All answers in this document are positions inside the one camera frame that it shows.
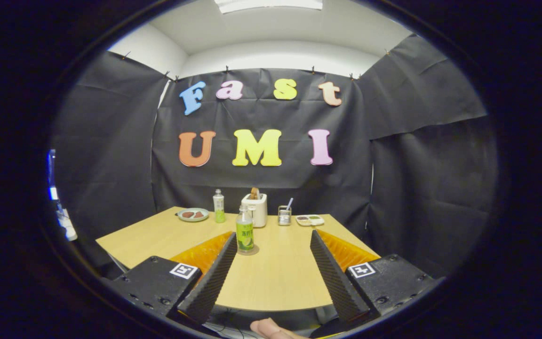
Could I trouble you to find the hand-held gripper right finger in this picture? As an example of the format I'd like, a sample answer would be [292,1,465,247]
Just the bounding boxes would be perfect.
[310,229,443,323]

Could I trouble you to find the slim capped green drink bottle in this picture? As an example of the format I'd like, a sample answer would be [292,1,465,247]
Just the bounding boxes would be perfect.
[213,189,226,224]

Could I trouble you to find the green label juice bottle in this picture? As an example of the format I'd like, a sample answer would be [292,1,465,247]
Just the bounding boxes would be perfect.
[236,204,255,255]

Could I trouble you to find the white toaster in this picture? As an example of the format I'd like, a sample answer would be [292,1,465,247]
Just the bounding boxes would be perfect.
[241,194,268,228]

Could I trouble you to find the wooden table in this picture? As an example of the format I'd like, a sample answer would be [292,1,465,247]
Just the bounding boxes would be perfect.
[96,206,380,312]

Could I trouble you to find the pale green plate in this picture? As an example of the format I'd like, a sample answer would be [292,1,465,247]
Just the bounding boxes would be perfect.
[177,208,209,222]

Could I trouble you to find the white and blue equipment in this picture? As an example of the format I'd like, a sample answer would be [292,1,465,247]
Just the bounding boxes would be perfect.
[48,150,79,242]

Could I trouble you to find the black backdrop cloth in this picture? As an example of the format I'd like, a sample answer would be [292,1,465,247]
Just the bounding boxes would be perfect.
[50,34,500,278]

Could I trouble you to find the ceiling light panel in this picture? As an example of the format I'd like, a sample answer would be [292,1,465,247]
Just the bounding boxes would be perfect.
[215,0,323,13]

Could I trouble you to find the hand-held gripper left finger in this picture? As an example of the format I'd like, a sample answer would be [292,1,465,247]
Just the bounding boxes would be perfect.
[104,232,239,325]

